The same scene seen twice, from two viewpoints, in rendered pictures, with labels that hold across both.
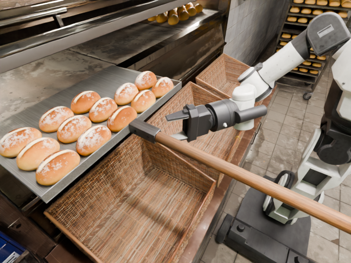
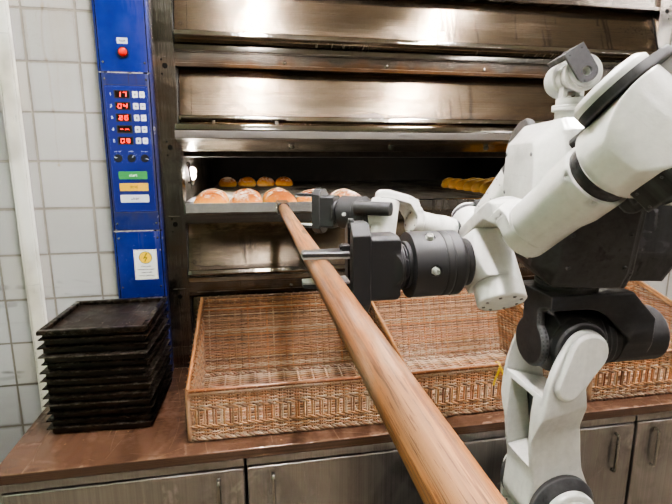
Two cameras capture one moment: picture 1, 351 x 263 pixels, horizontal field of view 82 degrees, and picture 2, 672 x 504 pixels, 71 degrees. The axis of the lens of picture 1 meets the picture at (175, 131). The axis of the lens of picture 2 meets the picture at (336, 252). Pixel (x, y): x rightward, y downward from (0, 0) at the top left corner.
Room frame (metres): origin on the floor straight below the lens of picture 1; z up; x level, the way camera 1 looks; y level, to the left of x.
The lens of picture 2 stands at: (-0.38, -1.02, 1.33)
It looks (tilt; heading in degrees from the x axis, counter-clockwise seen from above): 11 degrees down; 48
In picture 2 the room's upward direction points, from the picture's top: straight up
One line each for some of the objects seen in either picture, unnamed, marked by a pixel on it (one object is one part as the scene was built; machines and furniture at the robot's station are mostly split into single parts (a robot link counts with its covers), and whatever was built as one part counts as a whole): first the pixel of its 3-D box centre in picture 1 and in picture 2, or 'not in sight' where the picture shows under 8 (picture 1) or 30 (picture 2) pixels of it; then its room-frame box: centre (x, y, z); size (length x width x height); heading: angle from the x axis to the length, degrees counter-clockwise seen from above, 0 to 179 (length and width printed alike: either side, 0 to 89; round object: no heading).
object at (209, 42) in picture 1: (164, 74); (428, 241); (1.09, 0.07, 1.02); 1.79 x 0.11 x 0.19; 148
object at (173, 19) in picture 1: (158, 8); (508, 184); (1.82, 0.14, 1.21); 0.61 x 0.48 x 0.06; 58
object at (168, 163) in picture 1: (143, 203); (283, 353); (0.45, 0.15, 0.72); 0.56 x 0.49 x 0.28; 148
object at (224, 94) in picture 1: (234, 85); (613, 329); (1.48, -0.49, 0.72); 0.56 x 0.49 x 0.28; 148
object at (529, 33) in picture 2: not in sight; (437, 24); (1.09, 0.07, 1.80); 1.79 x 0.11 x 0.19; 148
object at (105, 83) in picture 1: (90, 106); (278, 201); (0.54, 0.28, 1.19); 0.55 x 0.36 x 0.03; 148
